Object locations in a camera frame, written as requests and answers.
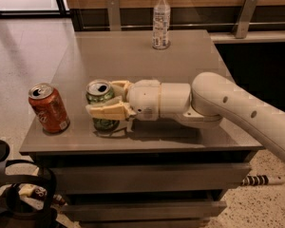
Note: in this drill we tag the left metal bracket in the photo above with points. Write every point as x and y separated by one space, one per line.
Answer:
114 17

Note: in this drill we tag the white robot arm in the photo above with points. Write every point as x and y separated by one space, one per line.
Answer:
201 104

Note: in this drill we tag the lower grey drawer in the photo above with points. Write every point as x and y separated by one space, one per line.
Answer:
145 211

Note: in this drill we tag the metal bracket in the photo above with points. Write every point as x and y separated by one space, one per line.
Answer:
114 17
242 24

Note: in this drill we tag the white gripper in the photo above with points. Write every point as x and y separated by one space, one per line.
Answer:
144 98

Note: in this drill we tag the upper grey drawer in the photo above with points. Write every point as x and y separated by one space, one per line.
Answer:
149 178

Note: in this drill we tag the red coke can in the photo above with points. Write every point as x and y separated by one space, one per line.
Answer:
49 108

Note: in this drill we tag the right metal bracket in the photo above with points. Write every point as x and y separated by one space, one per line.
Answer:
242 24

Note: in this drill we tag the clear plastic water bottle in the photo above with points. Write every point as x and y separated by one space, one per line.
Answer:
161 23

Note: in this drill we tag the black bag with straps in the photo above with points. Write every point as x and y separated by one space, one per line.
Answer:
14 212

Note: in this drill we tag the grey drawer cabinet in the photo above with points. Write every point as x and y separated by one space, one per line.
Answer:
128 55

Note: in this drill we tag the black white striped handle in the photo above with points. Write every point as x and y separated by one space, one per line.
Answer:
262 180

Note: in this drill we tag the grey side shelf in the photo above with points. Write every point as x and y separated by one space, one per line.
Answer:
274 36

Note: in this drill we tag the grey drawer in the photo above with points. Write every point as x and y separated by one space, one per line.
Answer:
149 178
145 211

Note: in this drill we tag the green soda can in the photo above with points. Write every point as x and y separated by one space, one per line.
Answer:
100 91

